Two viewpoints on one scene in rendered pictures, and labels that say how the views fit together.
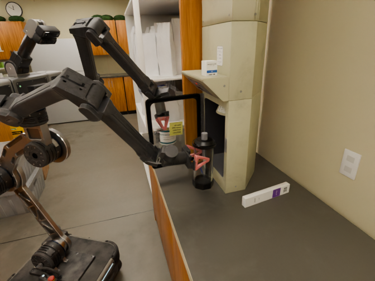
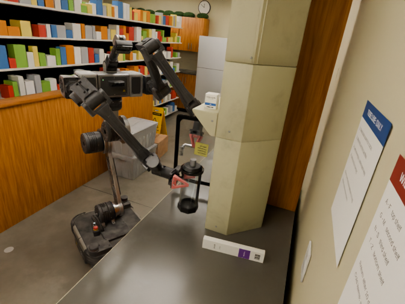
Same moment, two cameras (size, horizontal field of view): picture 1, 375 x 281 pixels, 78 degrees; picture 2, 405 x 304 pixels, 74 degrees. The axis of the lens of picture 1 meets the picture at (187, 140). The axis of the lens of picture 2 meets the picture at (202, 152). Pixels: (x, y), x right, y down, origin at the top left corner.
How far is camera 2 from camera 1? 0.77 m
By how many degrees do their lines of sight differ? 33
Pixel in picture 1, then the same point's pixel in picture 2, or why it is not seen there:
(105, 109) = (99, 110)
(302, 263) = not seen: outside the picture
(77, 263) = (117, 229)
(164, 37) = not seen: hidden behind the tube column
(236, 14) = (230, 55)
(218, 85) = (206, 118)
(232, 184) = (212, 222)
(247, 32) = (240, 74)
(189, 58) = not seen: hidden behind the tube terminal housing
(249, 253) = (153, 275)
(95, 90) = (94, 95)
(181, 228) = (138, 229)
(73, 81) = (82, 86)
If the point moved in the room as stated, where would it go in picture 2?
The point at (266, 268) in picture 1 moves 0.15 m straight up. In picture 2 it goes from (148, 292) to (149, 260)
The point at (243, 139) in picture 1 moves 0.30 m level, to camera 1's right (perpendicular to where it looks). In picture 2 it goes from (228, 181) to (296, 210)
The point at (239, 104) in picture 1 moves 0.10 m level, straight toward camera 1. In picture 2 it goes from (226, 144) to (208, 148)
